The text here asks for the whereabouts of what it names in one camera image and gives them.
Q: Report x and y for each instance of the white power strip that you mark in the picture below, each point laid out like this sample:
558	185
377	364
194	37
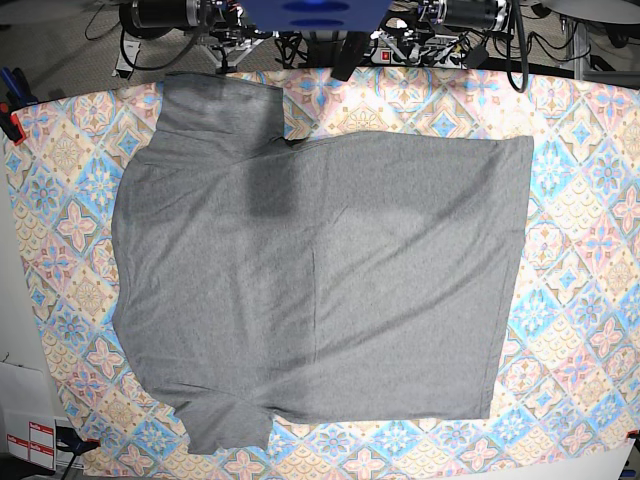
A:
420	57

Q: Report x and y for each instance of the white cardboard box red labels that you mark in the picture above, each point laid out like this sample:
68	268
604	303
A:
28	417

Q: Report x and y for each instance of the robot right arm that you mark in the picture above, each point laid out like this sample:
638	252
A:
159	17

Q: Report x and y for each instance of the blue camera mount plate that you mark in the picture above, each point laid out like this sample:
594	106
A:
316	15

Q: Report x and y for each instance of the grey T-shirt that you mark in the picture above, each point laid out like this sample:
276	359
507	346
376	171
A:
360	277

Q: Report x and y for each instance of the black centre post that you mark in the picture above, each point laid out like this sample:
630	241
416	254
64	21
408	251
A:
352	52

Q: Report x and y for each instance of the blue clamp handle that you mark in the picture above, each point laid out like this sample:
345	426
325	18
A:
19	91

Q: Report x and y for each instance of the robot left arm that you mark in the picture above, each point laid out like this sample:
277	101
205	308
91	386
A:
490	15

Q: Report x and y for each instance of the black orange clamp bottom left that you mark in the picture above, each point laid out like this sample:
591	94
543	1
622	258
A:
68	441

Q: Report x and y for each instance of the red black clamp left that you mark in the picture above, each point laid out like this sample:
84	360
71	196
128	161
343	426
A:
11	125

